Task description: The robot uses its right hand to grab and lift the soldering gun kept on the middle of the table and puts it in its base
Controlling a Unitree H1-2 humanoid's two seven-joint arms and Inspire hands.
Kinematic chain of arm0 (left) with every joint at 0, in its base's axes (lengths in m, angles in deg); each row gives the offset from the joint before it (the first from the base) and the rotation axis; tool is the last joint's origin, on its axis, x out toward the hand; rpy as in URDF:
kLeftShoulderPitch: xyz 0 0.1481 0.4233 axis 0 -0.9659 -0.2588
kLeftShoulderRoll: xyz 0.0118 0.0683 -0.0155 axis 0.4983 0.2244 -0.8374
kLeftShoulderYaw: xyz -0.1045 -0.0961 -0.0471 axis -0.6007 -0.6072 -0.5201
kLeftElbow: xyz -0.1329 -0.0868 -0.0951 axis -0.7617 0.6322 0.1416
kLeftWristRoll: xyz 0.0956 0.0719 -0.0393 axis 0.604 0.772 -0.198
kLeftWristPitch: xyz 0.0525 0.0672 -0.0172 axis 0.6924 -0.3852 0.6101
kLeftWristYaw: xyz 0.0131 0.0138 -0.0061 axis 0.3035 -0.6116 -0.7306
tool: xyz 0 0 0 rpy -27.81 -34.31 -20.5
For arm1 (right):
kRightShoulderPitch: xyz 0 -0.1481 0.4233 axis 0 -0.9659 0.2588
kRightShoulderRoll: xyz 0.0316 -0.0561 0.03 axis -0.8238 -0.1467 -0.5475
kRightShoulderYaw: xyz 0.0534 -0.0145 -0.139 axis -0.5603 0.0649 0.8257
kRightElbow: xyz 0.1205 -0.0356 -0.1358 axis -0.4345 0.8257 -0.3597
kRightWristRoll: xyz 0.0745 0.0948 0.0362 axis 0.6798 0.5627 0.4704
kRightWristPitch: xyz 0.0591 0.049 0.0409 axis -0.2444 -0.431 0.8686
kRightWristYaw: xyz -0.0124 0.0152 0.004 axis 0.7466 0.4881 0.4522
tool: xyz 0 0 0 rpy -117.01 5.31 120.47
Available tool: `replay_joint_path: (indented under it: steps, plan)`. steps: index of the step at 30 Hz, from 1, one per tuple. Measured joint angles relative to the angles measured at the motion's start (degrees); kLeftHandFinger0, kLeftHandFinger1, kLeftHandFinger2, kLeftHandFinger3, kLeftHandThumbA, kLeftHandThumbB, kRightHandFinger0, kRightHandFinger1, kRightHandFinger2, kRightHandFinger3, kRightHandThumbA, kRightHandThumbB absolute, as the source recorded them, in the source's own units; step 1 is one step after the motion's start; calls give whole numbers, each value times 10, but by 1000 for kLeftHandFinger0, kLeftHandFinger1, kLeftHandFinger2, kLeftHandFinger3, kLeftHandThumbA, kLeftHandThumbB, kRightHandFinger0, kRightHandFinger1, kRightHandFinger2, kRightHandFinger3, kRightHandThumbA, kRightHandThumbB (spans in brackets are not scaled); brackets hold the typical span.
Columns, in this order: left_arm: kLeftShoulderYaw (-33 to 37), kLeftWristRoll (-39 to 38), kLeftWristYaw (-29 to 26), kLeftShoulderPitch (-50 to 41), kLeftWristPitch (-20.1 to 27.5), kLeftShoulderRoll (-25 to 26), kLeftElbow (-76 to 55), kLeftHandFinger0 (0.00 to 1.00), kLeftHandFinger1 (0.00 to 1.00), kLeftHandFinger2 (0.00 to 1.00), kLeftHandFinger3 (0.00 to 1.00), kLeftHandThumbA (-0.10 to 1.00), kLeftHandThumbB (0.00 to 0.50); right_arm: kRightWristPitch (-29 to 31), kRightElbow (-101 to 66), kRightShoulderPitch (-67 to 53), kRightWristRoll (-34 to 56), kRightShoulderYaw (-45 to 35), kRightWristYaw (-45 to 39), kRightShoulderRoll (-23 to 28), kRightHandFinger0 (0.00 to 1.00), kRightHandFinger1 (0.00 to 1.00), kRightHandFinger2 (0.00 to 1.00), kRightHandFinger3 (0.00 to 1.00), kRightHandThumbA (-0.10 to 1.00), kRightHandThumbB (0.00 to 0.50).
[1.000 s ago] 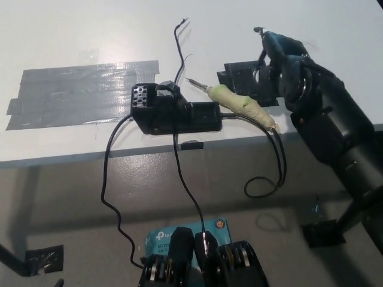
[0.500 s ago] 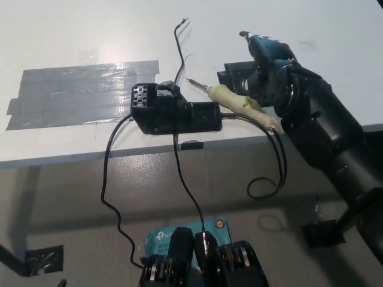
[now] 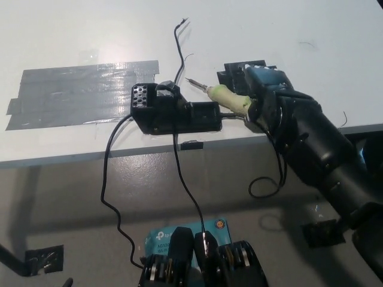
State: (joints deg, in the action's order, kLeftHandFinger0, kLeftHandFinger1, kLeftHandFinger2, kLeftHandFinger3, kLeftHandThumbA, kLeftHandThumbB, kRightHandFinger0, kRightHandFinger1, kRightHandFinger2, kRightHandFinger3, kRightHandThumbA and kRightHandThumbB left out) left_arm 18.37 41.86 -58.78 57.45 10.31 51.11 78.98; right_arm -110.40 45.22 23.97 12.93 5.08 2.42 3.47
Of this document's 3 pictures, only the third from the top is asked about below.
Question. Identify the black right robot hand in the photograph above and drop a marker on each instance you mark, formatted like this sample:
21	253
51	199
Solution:
266	89

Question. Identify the dark object under table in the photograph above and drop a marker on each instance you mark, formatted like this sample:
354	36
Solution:
372	149

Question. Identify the black soldering station base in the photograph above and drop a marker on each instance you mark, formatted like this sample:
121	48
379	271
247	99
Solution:
173	119

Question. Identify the tape-wrapped soldering iron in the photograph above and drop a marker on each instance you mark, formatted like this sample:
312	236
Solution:
227	97

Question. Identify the teal tp-link box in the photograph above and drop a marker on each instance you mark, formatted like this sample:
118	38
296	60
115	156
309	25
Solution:
161	237

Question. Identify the square black tape patch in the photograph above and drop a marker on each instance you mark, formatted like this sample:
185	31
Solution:
233	77

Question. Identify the small black tape strip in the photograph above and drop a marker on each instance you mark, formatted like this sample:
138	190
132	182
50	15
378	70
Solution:
191	145

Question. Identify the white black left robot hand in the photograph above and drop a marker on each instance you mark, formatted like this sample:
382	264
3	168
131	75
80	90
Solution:
67	282

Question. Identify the black table leg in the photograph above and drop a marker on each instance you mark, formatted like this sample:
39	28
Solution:
12	258

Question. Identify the grey duct tape patch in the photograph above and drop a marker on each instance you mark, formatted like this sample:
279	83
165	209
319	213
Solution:
74	92

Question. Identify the black robot torso blocks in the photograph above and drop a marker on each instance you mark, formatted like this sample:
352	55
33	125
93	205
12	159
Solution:
182	254

